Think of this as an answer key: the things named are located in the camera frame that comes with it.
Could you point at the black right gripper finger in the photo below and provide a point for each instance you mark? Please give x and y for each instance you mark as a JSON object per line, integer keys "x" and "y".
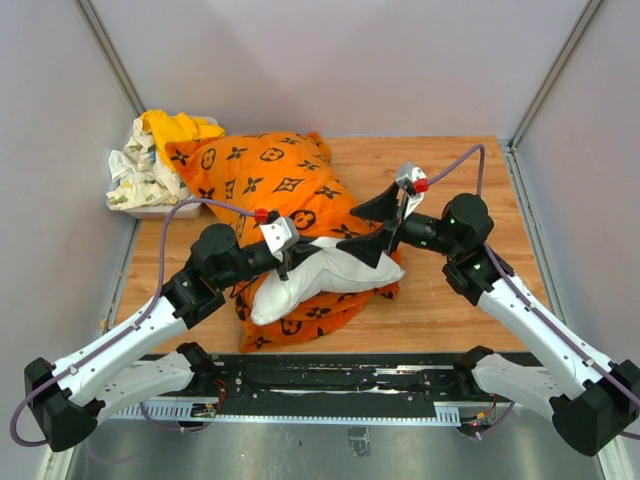
{"x": 380, "y": 208}
{"x": 366, "y": 249}

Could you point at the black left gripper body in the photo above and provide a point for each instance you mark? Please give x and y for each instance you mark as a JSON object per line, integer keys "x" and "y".
{"x": 286, "y": 262}

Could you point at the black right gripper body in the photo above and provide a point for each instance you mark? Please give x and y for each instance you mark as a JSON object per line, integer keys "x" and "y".
{"x": 393, "y": 228}

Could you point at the white pillow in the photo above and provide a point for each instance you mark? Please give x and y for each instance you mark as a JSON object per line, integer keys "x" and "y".
{"x": 328, "y": 270}

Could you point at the orange patterned plush pillowcase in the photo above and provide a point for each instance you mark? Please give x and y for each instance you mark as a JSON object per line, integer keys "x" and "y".
{"x": 289, "y": 173}

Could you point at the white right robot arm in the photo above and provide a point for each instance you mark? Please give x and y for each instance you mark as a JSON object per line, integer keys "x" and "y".
{"x": 589, "y": 398}

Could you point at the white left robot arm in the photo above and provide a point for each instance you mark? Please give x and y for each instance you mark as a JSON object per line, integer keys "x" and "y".
{"x": 71, "y": 396}

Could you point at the white plastic basket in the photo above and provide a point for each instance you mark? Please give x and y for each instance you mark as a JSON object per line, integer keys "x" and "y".
{"x": 154, "y": 212}

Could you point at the white printed cloth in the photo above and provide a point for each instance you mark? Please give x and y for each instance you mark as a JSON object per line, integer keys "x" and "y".
{"x": 139, "y": 177}

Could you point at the yellow cloth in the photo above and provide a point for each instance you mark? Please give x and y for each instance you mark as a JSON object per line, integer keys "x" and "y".
{"x": 166, "y": 128}

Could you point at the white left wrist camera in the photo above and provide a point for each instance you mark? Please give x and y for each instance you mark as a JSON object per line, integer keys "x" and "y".
{"x": 280, "y": 235}

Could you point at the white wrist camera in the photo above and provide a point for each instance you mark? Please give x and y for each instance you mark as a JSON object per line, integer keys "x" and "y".
{"x": 280, "y": 235}
{"x": 411, "y": 179}

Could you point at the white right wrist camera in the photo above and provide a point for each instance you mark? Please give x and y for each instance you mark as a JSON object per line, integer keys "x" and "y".
{"x": 411, "y": 179}

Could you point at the right aluminium frame post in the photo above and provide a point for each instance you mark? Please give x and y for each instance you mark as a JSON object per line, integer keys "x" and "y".
{"x": 573, "y": 41}

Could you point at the aluminium frame post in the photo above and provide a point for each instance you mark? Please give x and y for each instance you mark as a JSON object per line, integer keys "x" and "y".
{"x": 114, "y": 99}
{"x": 573, "y": 41}

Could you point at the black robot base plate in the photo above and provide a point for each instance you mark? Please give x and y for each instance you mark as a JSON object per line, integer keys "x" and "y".
{"x": 431, "y": 377}

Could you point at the grey slotted cable duct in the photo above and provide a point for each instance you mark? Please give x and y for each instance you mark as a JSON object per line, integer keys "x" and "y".
{"x": 313, "y": 409}

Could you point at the left aluminium frame post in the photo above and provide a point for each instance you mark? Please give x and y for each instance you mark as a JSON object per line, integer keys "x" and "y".
{"x": 114, "y": 99}

